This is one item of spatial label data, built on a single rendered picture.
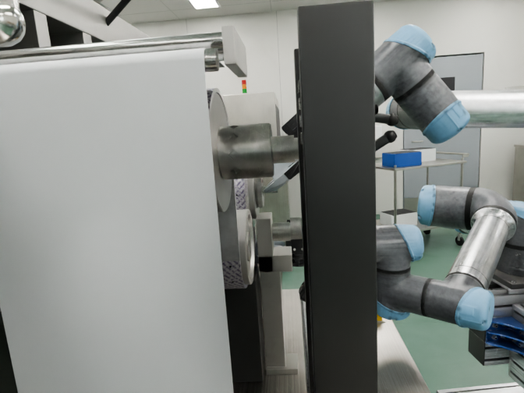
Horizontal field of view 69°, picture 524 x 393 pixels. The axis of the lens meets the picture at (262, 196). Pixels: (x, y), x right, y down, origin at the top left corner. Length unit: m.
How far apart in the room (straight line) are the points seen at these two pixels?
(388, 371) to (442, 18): 5.18
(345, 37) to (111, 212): 0.26
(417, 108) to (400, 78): 0.06
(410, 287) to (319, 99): 0.59
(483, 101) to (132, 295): 0.71
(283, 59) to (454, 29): 2.16
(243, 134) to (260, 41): 4.90
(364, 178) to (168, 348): 0.27
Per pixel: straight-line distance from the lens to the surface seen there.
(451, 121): 0.70
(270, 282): 0.71
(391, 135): 0.42
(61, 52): 0.44
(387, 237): 0.79
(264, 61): 5.27
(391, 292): 0.82
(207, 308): 0.40
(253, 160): 0.42
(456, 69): 5.67
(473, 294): 0.79
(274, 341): 0.76
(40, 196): 0.43
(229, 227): 0.54
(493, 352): 1.61
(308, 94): 0.27
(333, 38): 0.28
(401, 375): 0.81
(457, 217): 1.11
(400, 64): 0.67
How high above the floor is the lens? 1.36
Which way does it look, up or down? 11 degrees down
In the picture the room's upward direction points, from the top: 4 degrees counter-clockwise
